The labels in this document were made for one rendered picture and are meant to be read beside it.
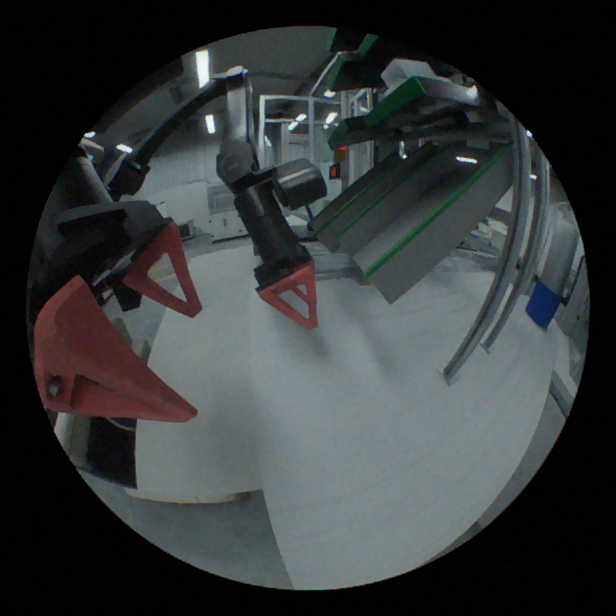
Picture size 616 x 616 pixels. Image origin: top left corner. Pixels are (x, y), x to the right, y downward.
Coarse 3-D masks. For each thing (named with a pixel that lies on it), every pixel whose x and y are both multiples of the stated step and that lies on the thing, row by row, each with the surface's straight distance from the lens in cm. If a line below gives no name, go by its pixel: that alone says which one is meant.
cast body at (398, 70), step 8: (392, 64) 25; (400, 64) 25; (408, 64) 25; (416, 64) 26; (424, 64) 27; (384, 72) 27; (392, 72) 26; (400, 72) 24; (408, 72) 24; (416, 72) 25; (424, 72) 26; (432, 72) 27; (384, 80) 27; (392, 80) 26; (400, 80) 23; (392, 88) 24
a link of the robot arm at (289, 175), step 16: (224, 160) 30; (240, 160) 28; (304, 160) 29; (240, 176) 26; (256, 176) 28; (272, 176) 29; (288, 176) 26; (304, 176) 26; (320, 176) 26; (240, 192) 29; (288, 192) 25; (304, 192) 25; (320, 192) 26; (288, 208) 29
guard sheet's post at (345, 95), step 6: (342, 96) 102; (348, 96) 101; (342, 102) 100; (348, 102) 99; (342, 108) 98; (348, 108) 97; (342, 114) 96; (348, 114) 95; (348, 150) 88; (348, 156) 87; (342, 162) 87; (348, 162) 86; (348, 174) 85; (342, 180) 86; (348, 180) 85; (342, 186) 86
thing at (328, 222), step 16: (432, 144) 38; (384, 160) 45; (400, 160) 48; (416, 160) 34; (368, 176) 43; (384, 176) 30; (400, 176) 32; (352, 192) 42; (368, 192) 29; (384, 192) 30; (336, 208) 41; (352, 208) 28; (320, 224) 40; (336, 224) 28; (320, 240) 28
